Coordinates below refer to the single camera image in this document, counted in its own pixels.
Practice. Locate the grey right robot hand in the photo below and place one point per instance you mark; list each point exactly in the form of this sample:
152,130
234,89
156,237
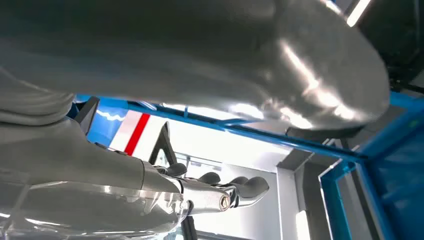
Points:
165,49

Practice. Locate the blue metal shelf rack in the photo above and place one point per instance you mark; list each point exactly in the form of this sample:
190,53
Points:
397,182

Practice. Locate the white car with red stripe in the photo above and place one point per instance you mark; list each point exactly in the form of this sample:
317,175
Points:
136,132

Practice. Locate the ceiling light strip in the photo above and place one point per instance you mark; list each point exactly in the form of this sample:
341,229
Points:
357,11

